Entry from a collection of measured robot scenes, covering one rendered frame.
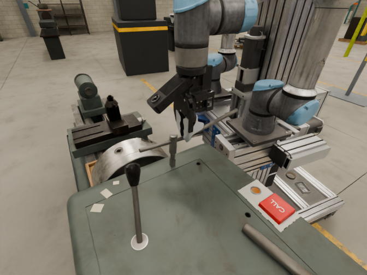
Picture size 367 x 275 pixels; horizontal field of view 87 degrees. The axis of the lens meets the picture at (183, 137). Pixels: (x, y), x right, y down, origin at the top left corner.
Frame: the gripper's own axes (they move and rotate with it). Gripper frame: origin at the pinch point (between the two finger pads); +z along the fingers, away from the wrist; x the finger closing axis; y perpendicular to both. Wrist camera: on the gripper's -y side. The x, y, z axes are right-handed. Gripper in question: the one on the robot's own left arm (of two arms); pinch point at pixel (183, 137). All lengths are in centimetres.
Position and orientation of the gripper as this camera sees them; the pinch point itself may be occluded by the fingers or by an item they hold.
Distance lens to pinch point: 55.7
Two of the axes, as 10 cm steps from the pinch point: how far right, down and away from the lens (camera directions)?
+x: -5.2, -5.0, 6.9
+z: 0.0, 8.1, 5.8
